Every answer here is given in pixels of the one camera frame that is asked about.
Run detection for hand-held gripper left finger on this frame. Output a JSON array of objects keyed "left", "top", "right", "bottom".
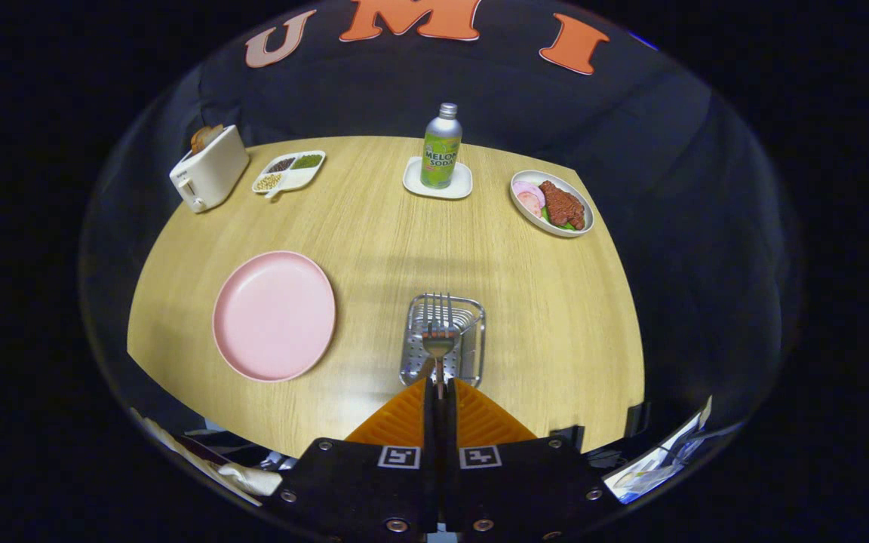
[{"left": 265, "top": 379, "right": 440, "bottom": 541}]

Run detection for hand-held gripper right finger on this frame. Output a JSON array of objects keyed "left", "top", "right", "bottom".
[{"left": 438, "top": 377, "right": 621, "bottom": 541}]

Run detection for brown-handled metal fork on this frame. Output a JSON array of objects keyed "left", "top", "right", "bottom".
[{"left": 422, "top": 293, "right": 459, "bottom": 400}]

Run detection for white crumpled cloth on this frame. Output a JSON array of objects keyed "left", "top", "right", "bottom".
[{"left": 216, "top": 462, "right": 282, "bottom": 496}]

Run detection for printed paper sheets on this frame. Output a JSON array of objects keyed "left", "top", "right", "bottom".
[{"left": 602, "top": 396, "right": 714, "bottom": 505}]

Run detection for perforated metal basket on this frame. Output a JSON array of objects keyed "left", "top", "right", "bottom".
[{"left": 400, "top": 293, "right": 486, "bottom": 387}]

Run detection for white flat strip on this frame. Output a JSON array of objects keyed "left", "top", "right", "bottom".
[{"left": 131, "top": 407, "right": 262, "bottom": 507}]

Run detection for pink round plate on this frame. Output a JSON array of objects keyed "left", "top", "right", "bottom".
[{"left": 212, "top": 251, "right": 337, "bottom": 383}]

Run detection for white oval plate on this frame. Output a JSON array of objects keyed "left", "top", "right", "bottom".
[{"left": 510, "top": 170, "right": 595, "bottom": 238}]

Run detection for red-brown meat piece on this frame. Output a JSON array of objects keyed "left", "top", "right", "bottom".
[{"left": 539, "top": 180, "right": 586, "bottom": 231}]

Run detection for pink ham slices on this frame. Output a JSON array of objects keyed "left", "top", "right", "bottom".
[{"left": 513, "top": 180, "right": 547, "bottom": 219}]

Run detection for white square coaster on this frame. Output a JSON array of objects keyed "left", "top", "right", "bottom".
[{"left": 403, "top": 156, "right": 474, "bottom": 201}]

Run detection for white divided grain dish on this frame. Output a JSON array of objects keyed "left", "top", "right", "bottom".
[{"left": 251, "top": 150, "right": 327, "bottom": 200}]

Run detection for green soda bottle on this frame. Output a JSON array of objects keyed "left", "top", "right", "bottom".
[{"left": 420, "top": 103, "right": 463, "bottom": 190}]

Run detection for white toaster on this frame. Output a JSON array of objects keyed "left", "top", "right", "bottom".
[{"left": 169, "top": 124, "right": 250, "bottom": 214}]

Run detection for black backdrop cloth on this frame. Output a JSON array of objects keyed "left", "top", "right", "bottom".
[{"left": 80, "top": 0, "right": 801, "bottom": 453}]

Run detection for brown toast slices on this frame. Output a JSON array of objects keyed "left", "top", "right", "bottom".
[{"left": 190, "top": 124, "right": 225, "bottom": 155}]

